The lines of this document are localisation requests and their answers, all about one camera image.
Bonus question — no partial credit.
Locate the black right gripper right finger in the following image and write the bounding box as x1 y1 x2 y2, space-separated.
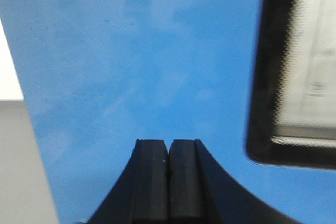
169 140 296 223

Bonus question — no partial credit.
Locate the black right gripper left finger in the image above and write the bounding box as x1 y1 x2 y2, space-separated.
88 140 168 223

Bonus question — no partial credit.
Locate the blue door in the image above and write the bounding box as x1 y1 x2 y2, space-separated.
1 0 335 223

